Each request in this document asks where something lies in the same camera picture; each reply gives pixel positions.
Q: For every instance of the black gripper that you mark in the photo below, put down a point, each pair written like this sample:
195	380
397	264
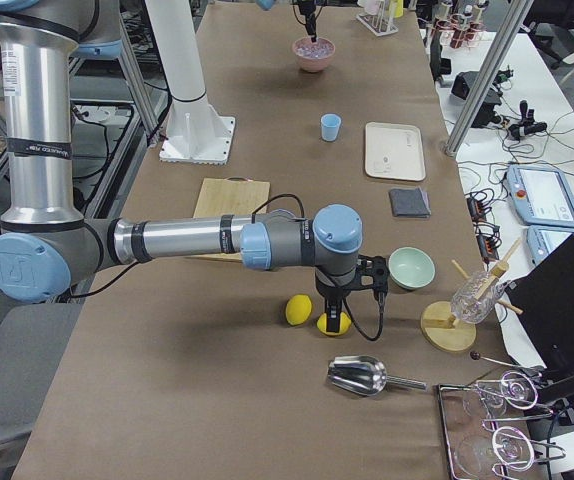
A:
310	14
331	291

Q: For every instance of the yellow lemon lower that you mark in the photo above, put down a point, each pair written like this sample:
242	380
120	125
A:
345	324

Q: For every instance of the clear glass on stand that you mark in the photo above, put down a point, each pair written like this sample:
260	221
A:
474	300

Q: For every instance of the teach pendant near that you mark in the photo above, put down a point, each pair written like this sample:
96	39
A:
543	240

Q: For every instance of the cream rabbit tray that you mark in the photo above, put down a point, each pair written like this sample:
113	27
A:
394	151

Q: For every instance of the wooden cup stand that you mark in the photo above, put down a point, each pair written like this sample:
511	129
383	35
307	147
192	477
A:
443	330

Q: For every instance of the aluminium frame post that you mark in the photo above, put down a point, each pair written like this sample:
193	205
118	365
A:
488	70

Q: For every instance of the clear ice cube pile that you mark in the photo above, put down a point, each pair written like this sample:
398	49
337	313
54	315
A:
314	50

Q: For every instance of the mint green bowl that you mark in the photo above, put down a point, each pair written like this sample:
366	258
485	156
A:
411	268

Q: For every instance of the bamboo cutting board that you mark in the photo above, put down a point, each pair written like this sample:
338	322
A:
235	196

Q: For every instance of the pink bowl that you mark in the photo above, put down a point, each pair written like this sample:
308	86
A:
312	65

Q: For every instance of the yellow lemon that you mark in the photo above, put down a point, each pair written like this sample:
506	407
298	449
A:
345	324
298	309

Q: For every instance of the teach pendant far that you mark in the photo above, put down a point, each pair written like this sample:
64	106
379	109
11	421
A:
540	195

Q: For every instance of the teach pendant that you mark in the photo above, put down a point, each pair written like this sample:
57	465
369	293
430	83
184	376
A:
543	240
540	195

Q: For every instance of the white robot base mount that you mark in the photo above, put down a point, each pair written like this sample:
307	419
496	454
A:
195	132

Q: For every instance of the light blue plastic cup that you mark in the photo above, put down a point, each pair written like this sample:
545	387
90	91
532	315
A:
330	124

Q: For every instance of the steel ice scoop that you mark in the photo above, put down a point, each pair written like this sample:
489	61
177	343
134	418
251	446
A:
366	376

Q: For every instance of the black monitor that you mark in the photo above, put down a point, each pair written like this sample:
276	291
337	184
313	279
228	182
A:
546	296

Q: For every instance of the yellow lemon upper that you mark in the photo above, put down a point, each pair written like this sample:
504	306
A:
298	309

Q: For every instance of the black metal glass rack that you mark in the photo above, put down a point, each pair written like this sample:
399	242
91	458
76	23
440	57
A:
501	428

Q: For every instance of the grey folded cloth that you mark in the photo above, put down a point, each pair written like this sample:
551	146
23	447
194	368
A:
409	202

